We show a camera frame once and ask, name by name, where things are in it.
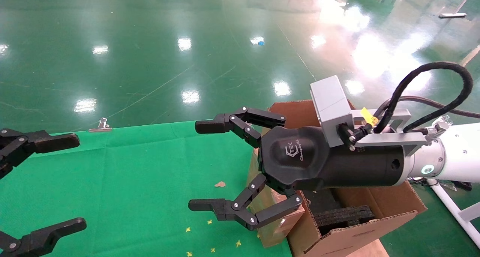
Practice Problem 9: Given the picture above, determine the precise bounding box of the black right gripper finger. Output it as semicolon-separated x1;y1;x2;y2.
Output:
188;173;303;231

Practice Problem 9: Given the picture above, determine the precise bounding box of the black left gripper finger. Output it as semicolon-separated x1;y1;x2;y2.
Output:
0;128;80;179
0;217;87;257

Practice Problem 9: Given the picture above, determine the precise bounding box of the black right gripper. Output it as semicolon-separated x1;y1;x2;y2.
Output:
195;107;409;194

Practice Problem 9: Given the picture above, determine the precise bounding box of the small brown cardboard box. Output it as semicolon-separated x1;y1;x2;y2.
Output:
246;148;305;248

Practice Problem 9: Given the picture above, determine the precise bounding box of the large open cardboard carton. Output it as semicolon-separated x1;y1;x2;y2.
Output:
267;99;428;257

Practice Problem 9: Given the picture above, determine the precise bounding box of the silver binder clip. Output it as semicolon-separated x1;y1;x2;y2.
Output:
89;118;113;132

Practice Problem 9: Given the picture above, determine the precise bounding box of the green table cloth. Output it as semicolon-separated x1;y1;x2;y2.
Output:
0;121;293;257

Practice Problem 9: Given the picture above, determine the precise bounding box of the black foam block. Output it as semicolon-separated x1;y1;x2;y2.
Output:
314;205;375;235

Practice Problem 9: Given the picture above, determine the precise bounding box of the white metal table foot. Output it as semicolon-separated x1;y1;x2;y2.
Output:
427;179;480;246

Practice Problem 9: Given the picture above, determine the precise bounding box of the white floor squeegee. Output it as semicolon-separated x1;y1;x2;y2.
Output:
438;0;477;19

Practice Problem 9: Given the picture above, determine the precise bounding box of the gray wrist camera mount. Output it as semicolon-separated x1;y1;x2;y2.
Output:
310;75;428;157

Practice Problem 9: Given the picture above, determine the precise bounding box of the yellow cable tag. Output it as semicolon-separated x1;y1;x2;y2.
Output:
361;108;379;125

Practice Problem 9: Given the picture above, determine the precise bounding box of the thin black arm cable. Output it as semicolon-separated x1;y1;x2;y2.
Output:
379;95;480;119

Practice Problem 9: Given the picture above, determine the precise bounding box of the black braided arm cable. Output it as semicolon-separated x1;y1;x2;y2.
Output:
373;62;474;134

